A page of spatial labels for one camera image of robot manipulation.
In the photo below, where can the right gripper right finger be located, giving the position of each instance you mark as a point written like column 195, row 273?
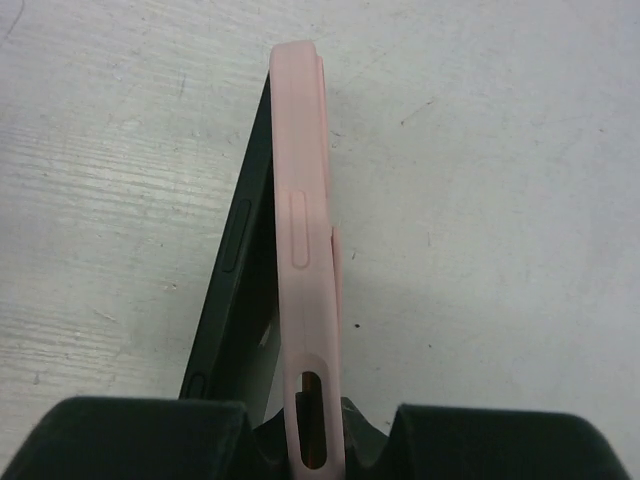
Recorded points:
column 428, row 442

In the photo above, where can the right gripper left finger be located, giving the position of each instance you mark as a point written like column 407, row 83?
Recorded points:
column 109, row 438

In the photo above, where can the pink phone case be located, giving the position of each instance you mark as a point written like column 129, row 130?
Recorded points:
column 308, row 289

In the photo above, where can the black phone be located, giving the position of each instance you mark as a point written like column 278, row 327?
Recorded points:
column 236, row 344

